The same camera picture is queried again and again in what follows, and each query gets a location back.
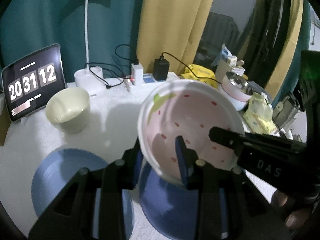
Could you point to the tablet with clock display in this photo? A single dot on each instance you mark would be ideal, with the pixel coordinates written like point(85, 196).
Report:
point(32, 80)

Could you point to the white tablet stand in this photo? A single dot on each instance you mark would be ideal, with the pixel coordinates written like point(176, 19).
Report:
point(25, 121)

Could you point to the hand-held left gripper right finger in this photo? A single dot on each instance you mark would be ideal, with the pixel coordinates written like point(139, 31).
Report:
point(182, 162)

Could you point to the black charger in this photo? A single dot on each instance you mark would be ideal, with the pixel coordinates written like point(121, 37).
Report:
point(161, 70)

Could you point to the cream bowl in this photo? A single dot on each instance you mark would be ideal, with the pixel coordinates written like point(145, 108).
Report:
point(67, 122)

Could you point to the person's right hand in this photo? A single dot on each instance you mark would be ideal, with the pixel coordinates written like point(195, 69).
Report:
point(295, 217)

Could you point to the white ribbed cup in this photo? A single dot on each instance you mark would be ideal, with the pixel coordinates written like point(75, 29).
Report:
point(225, 71)

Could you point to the white strawberry-print bowl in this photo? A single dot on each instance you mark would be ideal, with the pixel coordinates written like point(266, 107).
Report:
point(190, 120)

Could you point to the cardboard box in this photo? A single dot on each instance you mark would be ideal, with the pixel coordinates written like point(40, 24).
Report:
point(3, 130)

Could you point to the white charger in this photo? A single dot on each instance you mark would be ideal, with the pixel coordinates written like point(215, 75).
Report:
point(137, 73)

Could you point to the white power strip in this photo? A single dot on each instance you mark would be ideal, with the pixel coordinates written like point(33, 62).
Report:
point(147, 80)

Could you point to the white textured tablecloth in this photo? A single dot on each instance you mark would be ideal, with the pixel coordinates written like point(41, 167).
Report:
point(112, 120)

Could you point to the steel bowl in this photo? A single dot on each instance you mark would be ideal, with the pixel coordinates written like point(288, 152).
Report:
point(240, 83)

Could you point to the dark glass sliding door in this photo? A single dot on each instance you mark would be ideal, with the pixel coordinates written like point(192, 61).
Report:
point(232, 10)

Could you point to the grey metal device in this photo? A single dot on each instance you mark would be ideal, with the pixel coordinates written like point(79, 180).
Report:
point(285, 110)

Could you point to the blue bowl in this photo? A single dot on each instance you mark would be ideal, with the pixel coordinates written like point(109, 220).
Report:
point(170, 205)

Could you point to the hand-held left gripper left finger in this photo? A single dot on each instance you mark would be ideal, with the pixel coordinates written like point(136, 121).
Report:
point(130, 165)

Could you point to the blue white packet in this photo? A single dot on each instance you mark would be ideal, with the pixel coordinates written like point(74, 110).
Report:
point(222, 55)

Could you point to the blue plate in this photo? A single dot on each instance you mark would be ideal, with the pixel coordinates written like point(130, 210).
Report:
point(57, 170)

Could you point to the teal curtain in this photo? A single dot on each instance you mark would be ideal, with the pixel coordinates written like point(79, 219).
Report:
point(306, 30)
point(37, 25)

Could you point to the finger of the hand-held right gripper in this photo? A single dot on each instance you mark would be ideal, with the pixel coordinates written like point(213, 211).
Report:
point(222, 137)

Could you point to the plain yellow packet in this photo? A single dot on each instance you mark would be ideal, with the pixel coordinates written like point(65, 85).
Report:
point(200, 73)

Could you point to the yellow printed tissue pack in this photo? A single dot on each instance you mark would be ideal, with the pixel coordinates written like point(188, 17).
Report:
point(258, 116)

